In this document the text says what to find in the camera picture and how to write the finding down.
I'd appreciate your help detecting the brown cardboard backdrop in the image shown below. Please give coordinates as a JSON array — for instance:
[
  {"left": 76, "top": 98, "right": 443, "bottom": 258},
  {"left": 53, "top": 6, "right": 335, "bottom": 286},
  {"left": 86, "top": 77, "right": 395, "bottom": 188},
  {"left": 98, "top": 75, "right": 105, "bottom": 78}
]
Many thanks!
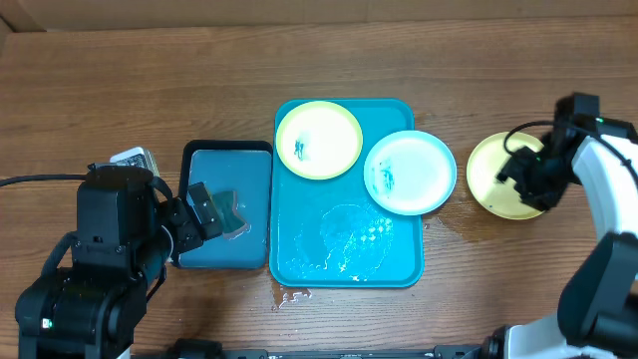
[{"left": 1, "top": 0, "right": 637, "bottom": 32}]

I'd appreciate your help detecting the teal serving tray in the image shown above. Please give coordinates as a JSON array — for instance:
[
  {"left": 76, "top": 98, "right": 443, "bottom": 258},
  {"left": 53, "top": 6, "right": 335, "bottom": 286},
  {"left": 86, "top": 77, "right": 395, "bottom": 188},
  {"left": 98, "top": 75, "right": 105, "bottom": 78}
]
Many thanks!
[{"left": 267, "top": 97, "right": 426, "bottom": 289}]

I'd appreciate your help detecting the light blue plate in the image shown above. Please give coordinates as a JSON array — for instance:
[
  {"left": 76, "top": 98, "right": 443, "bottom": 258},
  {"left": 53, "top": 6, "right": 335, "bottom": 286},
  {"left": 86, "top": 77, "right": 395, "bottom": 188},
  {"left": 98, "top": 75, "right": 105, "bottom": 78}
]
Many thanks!
[{"left": 363, "top": 130, "right": 458, "bottom": 215}]

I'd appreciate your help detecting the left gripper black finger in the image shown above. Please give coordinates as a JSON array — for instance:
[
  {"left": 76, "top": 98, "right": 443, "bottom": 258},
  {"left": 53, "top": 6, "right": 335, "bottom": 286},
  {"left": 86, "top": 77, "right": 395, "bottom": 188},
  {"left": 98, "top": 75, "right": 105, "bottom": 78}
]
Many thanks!
[
  {"left": 187, "top": 182, "right": 213, "bottom": 208},
  {"left": 194, "top": 199, "right": 223, "bottom": 240}
]

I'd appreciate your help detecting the black water tray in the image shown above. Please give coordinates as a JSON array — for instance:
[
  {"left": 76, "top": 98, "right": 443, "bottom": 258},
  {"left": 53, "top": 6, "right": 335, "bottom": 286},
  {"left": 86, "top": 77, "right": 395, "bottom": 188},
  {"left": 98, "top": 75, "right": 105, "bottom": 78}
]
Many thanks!
[{"left": 173, "top": 140, "right": 273, "bottom": 269}]

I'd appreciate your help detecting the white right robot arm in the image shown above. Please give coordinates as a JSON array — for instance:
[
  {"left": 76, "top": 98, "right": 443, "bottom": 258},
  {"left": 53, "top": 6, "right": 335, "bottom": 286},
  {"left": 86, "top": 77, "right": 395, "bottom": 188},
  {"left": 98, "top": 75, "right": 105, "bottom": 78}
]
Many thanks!
[{"left": 475, "top": 115, "right": 637, "bottom": 358}]

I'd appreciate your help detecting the yellow plate with blue stain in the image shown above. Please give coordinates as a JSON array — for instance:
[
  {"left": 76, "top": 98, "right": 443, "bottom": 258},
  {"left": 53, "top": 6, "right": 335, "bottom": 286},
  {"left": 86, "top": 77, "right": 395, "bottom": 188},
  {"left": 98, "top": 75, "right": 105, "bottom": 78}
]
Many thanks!
[{"left": 275, "top": 101, "right": 363, "bottom": 180}]

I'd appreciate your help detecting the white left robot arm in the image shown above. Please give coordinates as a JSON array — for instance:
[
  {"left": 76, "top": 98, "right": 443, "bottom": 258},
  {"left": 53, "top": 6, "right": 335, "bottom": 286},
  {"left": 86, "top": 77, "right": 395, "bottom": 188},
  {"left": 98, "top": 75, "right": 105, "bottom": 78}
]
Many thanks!
[{"left": 15, "top": 164, "right": 223, "bottom": 358}]

